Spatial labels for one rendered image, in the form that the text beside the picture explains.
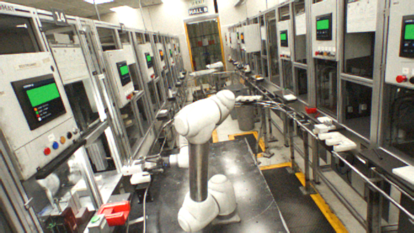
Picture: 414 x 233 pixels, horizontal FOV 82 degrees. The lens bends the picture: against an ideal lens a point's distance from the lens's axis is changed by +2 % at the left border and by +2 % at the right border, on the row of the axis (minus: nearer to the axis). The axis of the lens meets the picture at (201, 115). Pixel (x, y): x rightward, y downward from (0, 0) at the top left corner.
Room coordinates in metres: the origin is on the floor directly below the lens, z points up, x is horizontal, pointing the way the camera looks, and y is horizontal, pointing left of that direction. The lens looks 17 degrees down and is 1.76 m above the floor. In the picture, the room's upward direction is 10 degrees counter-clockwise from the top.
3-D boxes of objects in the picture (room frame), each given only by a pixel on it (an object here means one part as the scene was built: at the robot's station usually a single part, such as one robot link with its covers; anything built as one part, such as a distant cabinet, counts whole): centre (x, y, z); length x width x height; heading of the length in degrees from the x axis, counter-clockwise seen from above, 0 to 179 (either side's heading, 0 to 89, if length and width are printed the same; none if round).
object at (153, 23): (9.82, 1.96, 1.65); 3.78 x 0.08 x 3.30; 87
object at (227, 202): (1.26, -0.03, 0.85); 0.18 x 0.16 x 0.22; 130
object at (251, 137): (3.60, -0.66, 0.01); 1.00 x 0.55 x 0.01; 177
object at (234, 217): (1.29, -0.04, 0.71); 0.22 x 0.18 x 0.06; 177
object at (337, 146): (1.67, -0.98, 0.84); 0.37 x 0.14 x 0.10; 177
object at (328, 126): (1.79, -0.98, 0.92); 0.13 x 0.10 x 0.09; 87
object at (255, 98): (3.27, -0.70, 0.84); 0.37 x 0.14 x 0.10; 55
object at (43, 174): (1.03, 0.67, 1.37); 0.36 x 0.04 x 0.04; 177
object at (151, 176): (1.73, 0.52, 0.84); 0.36 x 0.14 x 0.10; 177
